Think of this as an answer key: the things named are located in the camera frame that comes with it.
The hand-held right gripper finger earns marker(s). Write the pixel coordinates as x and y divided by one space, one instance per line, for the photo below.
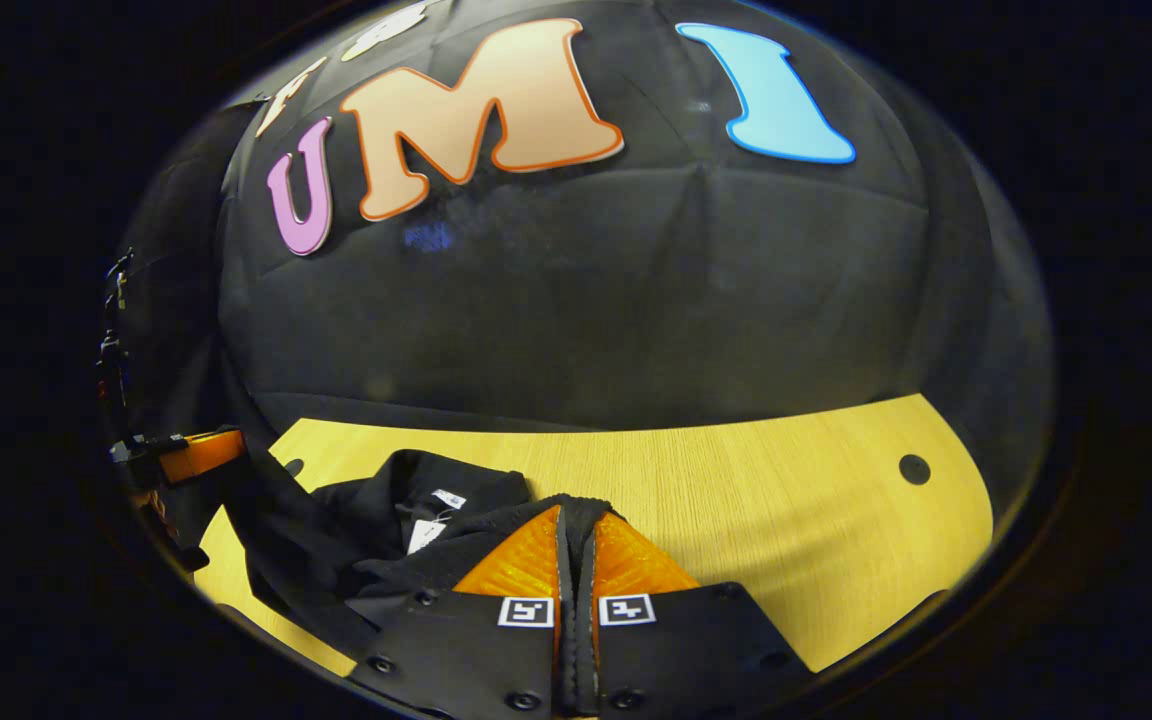
587 650
567 650

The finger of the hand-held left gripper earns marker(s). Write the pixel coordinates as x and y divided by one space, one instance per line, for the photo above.
204 455

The black backdrop cloth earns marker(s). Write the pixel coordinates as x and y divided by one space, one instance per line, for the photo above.
586 300

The black buttoned jacket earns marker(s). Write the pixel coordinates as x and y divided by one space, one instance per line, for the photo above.
366 520

